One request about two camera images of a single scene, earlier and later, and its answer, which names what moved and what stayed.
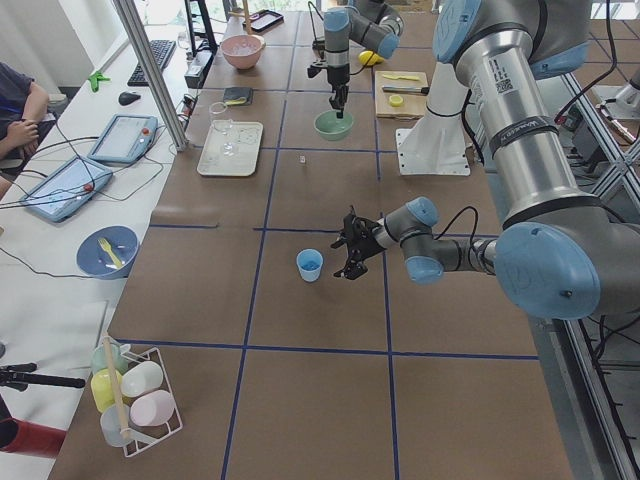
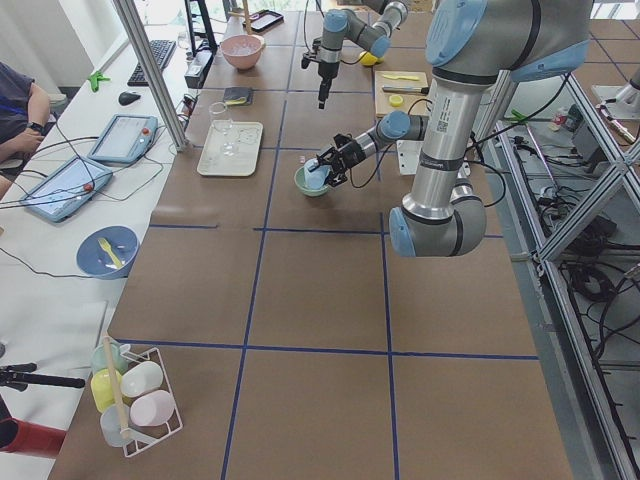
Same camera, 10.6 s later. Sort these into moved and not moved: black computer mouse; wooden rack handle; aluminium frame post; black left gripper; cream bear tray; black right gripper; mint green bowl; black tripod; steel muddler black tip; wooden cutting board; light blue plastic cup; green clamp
Moved: light blue plastic cup; mint green bowl; black left gripper; black right gripper
Not moved: wooden rack handle; cream bear tray; green clamp; wooden cutting board; steel muddler black tip; black computer mouse; black tripod; aluminium frame post
